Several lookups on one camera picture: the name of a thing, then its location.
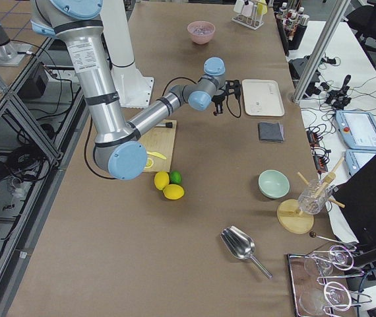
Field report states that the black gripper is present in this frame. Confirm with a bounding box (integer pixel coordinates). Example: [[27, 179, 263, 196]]
[[212, 79, 241, 114]]

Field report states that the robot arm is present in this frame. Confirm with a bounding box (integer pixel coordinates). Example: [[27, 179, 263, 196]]
[[31, 1, 226, 180]]

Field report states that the pile of ice cubes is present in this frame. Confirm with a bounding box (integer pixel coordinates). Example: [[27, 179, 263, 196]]
[[188, 23, 214, 36]]

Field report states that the pink cup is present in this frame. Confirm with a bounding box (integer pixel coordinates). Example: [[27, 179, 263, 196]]
[[241, 1, 254, 18]]

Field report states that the white cup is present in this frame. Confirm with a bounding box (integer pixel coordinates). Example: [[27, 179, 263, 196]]
[[234, 0, 245, 14]]

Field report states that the yellow cup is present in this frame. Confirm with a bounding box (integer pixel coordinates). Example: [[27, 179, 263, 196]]
[[257, 0, 268, 16]]

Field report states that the wooden cup tree stand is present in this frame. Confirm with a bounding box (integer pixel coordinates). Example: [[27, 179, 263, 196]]
[[277, 157, 345, 234]]

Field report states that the silver metal ice scoop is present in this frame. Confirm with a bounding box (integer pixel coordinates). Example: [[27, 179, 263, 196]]
[[220, 225, 272, 279]]

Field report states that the cream rabbit tray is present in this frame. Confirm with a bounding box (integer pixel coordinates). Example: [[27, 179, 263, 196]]
[[241, 79, 285, 117]]

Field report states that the steel muddler black tip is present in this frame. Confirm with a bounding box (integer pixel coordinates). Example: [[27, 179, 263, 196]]
[[155, 122, 173, 128]]

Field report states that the folded grey cloth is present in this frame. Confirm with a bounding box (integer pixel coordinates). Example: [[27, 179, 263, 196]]
[[258, 122, 284, 143]]

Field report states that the wooden cutting board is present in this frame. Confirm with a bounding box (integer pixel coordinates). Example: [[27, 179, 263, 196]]
[[139, 120, 177, 172]]

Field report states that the pink bowl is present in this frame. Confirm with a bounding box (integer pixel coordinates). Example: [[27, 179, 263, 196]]
[[187, 20, 216, 45]]

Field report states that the yellow plastic knife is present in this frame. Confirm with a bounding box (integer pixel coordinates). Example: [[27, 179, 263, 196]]
[[147, 151, 167, 160]]

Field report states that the green lime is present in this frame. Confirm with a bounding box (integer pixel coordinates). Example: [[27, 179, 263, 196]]
[[169, 170, 182, 184]]

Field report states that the mint green bowl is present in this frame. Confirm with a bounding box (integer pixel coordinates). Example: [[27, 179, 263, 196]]
[[258, 170, 290, 199]]

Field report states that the yellow lemon near lime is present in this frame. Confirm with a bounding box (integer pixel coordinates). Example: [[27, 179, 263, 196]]
[[163, 184, 185, 200]]

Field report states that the clear glass on stand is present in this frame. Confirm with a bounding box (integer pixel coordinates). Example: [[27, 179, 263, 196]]
[[298, 179, 333, 215]]

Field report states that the blue teach pendant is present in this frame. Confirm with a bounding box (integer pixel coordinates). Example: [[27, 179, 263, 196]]
[[335, 110, 376, 151], [344, 149, 376, 176]]

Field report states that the black monitor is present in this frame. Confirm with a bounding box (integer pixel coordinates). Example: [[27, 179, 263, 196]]
[[329, 155, 376, 252]]

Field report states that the black metal glass tray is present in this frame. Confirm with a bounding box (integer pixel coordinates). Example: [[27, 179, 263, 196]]
[[287, 245, 372, 316]]

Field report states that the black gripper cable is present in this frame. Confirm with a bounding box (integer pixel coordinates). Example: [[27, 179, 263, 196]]
[[161, 77, 243, 119]]

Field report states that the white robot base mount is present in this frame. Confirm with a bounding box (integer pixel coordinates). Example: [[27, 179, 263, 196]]
[[100, 0, 154, 108]]

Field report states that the white wire cup rack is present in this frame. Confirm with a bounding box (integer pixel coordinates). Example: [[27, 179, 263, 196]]
[[231, 11, 264, 30]]

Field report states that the aluminium frame post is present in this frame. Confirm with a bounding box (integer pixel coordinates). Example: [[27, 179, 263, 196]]
[[292, 0, 350, 105]]

